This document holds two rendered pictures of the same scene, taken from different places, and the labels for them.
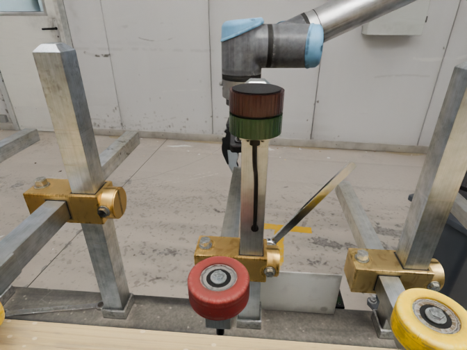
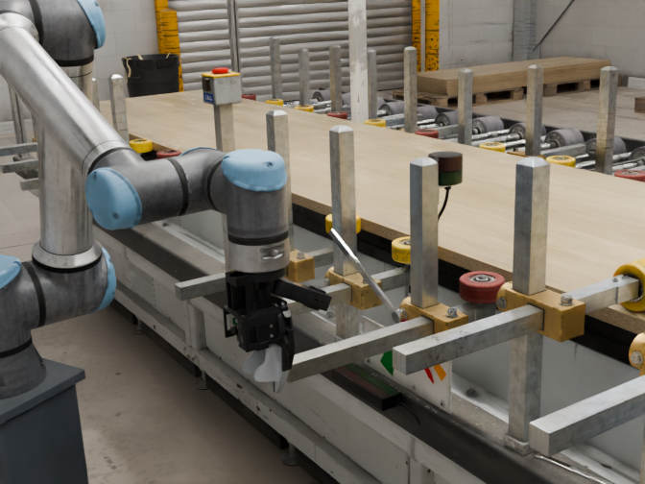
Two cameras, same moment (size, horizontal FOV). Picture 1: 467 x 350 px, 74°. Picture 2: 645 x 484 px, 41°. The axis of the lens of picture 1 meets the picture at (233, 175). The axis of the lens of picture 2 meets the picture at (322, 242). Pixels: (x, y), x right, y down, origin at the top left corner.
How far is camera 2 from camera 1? 175 cm
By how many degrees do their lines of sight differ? 112
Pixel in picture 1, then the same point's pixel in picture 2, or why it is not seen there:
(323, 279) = (372, 326)
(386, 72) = not seen: outside the picture
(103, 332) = (563, 288)
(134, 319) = not seen: hidden behind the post
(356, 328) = not seen: hidden behind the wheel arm
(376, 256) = (357, 278)
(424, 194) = (352, 212)
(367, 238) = (332, 289)
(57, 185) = (553, 300)
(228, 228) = (413, 324)
